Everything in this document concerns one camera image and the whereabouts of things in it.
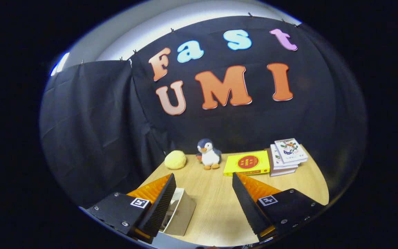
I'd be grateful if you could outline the ceiling light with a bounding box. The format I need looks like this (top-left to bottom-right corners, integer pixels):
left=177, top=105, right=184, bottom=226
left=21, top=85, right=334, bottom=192
left=50, top=52, right=70, bottom=77

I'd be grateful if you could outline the cream fabric storage box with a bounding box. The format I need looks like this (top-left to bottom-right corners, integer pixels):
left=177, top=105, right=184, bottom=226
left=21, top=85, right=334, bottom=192
left=159, top=188, right=197, bottom=237

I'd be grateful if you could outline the yellow book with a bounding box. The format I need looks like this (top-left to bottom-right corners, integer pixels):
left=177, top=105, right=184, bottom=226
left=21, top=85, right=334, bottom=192
left=223, top=150, right=271, bottom=177

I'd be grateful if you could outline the penguin plush toy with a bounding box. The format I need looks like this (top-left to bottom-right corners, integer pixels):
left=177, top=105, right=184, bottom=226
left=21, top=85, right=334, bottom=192
left=196, top=139, right=222, bottom=170

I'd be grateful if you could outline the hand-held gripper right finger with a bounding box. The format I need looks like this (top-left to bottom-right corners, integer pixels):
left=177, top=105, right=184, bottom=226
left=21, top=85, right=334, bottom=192
left=232, top=172, right=325, bottom=242

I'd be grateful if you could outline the yellow round plush bun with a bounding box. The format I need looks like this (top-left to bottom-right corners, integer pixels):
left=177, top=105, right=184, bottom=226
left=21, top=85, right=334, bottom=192
left=164, top=150, right=187, bottom=170

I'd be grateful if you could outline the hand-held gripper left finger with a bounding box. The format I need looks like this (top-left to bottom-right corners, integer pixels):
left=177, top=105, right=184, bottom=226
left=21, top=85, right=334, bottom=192
left=85, top=173, right=177, bottom=244

